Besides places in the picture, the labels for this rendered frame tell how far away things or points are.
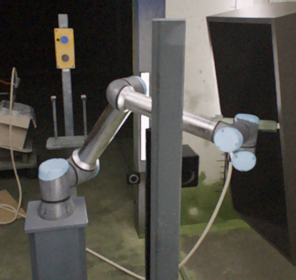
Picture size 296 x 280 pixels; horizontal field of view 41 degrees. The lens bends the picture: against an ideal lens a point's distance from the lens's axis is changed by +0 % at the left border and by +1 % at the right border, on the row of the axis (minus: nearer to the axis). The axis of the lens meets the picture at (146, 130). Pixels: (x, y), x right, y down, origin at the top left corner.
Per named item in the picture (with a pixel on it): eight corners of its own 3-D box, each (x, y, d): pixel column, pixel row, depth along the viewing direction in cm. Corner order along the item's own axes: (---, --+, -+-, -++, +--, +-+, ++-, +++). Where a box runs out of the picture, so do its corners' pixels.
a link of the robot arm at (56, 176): (33, 196, 204) (31, 164, 199) (58, 185, 217) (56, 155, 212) (54, 204, 195) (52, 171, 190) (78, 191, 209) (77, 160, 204)
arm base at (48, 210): (37, 222, 198) (35, 204, 195) (39, 205, 215) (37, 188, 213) (75, 218, 201) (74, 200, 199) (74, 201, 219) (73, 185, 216)
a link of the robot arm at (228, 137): (95, 79, 168) (241, 130, 135) (113, 75, 178) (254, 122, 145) (92, 104, 173) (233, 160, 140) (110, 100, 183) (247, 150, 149)
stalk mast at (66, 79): (78, 227, 315) (67, 14, 268) (78, 231, 309) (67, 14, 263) (70, 228, 314) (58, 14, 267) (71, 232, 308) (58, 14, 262)
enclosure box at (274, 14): (280, 192, 257) (263, 2, 216) (353, 242, 202) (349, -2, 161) (232, 209, 249) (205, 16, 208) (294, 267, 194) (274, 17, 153)
